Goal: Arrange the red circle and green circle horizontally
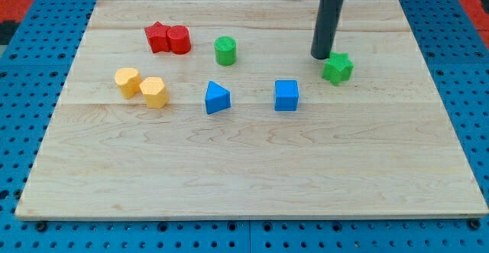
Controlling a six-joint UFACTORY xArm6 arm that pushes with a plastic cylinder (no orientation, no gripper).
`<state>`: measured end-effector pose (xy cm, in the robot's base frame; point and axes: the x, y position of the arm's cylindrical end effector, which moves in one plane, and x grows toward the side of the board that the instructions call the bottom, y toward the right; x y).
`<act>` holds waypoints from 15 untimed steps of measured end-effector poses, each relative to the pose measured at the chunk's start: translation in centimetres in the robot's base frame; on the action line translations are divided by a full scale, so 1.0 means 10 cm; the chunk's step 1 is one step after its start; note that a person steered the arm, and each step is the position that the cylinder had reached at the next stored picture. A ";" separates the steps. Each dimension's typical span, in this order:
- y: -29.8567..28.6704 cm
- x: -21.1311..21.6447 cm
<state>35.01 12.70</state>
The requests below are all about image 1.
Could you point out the blue triangle block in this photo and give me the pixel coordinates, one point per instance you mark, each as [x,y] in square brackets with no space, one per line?
[217,98]

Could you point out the light wooden board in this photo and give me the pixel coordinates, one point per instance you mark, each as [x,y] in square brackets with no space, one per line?
[379,146]

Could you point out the blue cube block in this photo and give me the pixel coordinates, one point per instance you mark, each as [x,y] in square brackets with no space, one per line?
[286,95]

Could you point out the green cylinder block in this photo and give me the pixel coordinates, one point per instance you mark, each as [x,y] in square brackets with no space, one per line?
[225,50]

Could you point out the yellow hexagon block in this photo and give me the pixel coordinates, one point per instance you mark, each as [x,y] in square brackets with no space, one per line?
[155,92]

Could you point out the red cylinder block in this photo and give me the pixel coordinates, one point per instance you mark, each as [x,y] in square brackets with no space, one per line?
[179,39]

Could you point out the green star block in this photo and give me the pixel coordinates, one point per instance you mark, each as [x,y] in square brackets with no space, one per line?
[337,68]

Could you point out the red star block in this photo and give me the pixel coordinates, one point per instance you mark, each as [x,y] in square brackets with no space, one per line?
[156,35]

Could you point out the yellow heart block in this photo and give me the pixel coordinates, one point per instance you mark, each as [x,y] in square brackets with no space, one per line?
[128,81]

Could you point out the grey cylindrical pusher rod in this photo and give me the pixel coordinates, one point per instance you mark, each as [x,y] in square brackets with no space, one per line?
[325,29]

